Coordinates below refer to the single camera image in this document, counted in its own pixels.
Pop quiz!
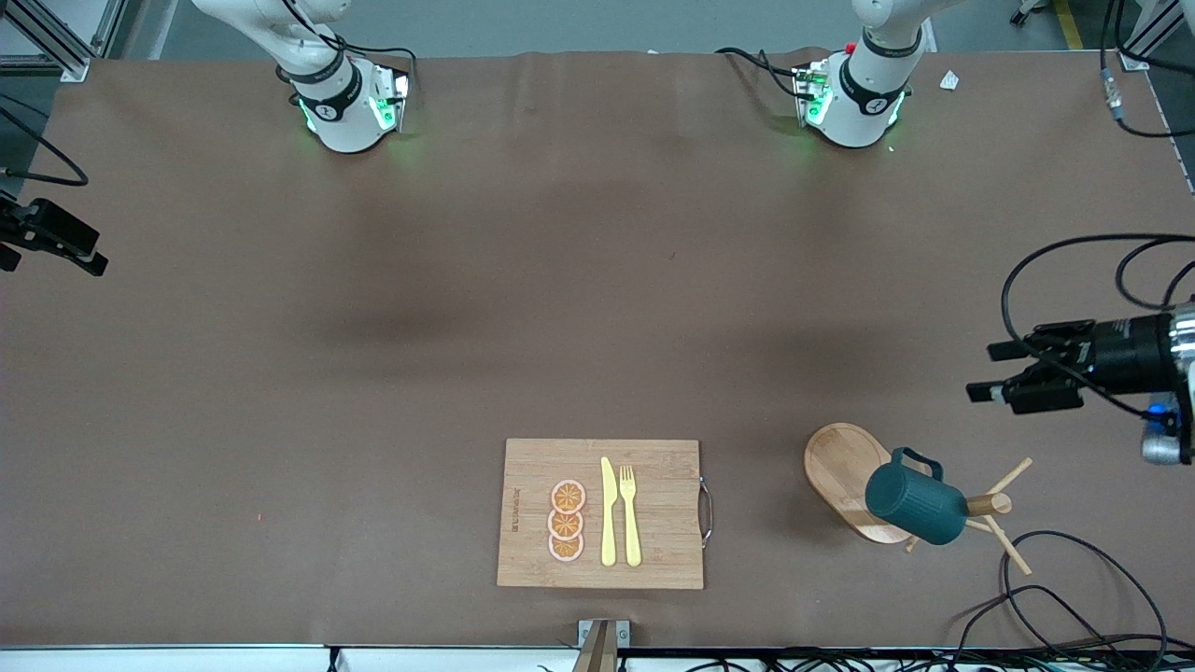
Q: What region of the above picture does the bamboo cutting board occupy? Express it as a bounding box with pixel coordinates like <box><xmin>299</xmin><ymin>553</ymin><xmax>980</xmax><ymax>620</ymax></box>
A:
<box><xmin>496</xmin><ymin>438</ymin><xmax>715</xmax><ymax>591</ymax></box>

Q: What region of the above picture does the green cup yellow inside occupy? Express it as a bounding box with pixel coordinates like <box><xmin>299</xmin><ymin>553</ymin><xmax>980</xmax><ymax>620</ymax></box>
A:
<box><xmin>865</xmin><ymin>447</ymin><xmax>970</xmax><ymax>548</ymax></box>

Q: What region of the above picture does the yellow plastic fork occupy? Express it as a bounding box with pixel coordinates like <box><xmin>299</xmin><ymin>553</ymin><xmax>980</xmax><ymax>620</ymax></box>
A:
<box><xmin>619</xmin><ymin>465</ymin><xmax>643</xmax><ymax>568</ymax></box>

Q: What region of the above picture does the yellow plastic knife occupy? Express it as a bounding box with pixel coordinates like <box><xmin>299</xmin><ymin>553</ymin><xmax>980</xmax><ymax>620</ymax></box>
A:
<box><xmin>599</xmin><ymin>456</ymin><xmax>619</xmax><ymax>567</ymax></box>

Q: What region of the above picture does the black cable small loop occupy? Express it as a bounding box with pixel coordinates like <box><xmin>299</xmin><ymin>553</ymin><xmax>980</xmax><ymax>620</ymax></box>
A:
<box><xmin>952</xmin><ymin>584</ymin><xmax>1121</xmax><ymax>654</ymax></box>

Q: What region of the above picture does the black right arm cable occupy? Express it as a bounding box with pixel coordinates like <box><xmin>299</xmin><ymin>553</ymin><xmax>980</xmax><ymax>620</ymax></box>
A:
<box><xmin>0</xmin><ymin>101</ymin><xmax>90</xmax><ymax>188</ymax></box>

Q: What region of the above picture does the wooden cup rack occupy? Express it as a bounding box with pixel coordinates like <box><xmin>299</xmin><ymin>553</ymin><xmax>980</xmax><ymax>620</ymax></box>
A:
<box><xmin>803</xmin><ymin>421</ymin><xmax>1034</xmax><ymax>576</ymax></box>

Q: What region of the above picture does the aluminium frame with diagonal brace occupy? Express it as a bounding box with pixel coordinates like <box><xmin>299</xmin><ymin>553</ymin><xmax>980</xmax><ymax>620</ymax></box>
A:
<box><xmin>0</xmin><ymin>0</ymin><xmax>122</xmax><ymax>83</ymax></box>

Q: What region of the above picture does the aluminium camera mount post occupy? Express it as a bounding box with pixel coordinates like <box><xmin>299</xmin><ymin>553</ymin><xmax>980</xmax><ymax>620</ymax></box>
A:
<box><xmin>571</xmin><ymin>621</ymin><xmax>619</xmax><ymax>672</ymax></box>

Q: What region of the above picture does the brown table cover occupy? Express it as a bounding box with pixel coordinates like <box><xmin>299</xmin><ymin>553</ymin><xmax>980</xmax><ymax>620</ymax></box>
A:
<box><xmin>0</xmin><ymin>49</ymin><xmax>1195</xmax><ymax>650</ymax></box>

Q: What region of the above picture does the black cable large loop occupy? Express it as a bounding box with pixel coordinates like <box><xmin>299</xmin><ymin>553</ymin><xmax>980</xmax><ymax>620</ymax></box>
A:
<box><xmin>952</xmin><ymin>530</ymin><xmax>1170</xmax><ymax>654</ymax></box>

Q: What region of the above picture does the aluminium frame post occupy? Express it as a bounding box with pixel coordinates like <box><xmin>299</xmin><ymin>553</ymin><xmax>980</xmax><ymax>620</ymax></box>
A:
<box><xmin>1120</xmin><ymin>0</ymin><xmax>1195</xmax><ymax>72</ymax></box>

